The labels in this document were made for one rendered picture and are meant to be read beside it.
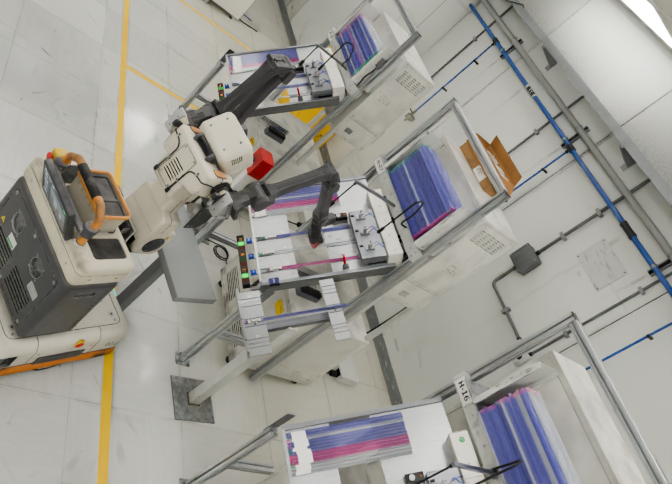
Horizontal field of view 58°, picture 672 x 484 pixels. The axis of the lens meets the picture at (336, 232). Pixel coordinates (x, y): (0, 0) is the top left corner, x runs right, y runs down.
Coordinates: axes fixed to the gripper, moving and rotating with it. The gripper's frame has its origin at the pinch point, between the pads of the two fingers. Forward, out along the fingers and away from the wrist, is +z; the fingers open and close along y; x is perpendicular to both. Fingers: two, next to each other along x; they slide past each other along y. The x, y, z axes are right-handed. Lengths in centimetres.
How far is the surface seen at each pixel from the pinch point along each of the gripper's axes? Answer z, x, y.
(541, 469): -31, -54, -143
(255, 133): 32, 13, 139
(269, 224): 2.8, 20.9, 21.2
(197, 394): 57, 67, -47
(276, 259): 3.0, 20.8, -4.3
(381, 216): -10.9, -38.2, 7.9
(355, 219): -7.6, -24.5, 10.2
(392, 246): -10.8, -38.2, -14.0
